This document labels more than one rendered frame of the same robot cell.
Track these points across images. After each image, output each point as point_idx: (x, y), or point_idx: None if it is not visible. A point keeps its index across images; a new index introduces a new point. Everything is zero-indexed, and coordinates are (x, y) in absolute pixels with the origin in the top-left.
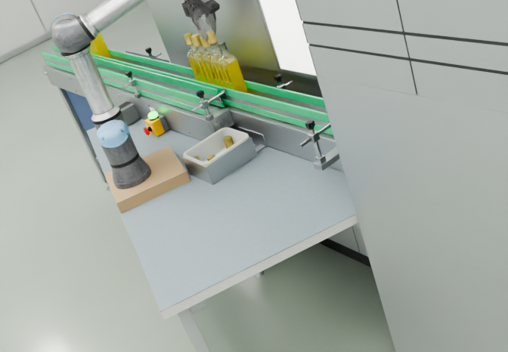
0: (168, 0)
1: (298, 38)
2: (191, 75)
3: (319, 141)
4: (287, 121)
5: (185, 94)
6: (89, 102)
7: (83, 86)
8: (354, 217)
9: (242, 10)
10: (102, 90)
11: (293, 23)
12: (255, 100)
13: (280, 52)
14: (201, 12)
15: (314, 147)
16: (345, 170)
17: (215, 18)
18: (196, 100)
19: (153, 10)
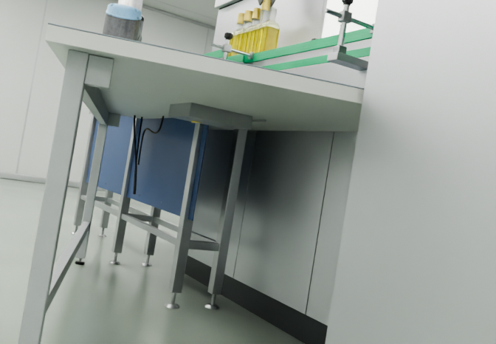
0: (235, 23)
1: (356, 3)
2: None
3: (339, 67)
4: (308, 63)
5: (210, 52)
6: None
7: None
8: (359, 91)
9: None
10: None
11: None
12: (281, 51)
13: (328, 29)
14: None
15: (339, 30)
16: (380, 1)
17: None
18: (218, 54)
19: (215, 41)
